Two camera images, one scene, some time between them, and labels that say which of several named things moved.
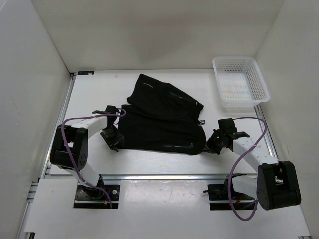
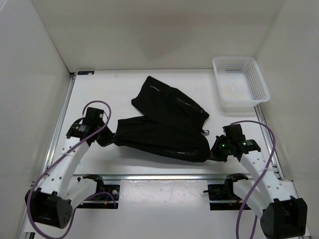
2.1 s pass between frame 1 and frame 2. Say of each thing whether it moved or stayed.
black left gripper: moved
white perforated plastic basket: stayed
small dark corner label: stayed
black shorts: moved
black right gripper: moved
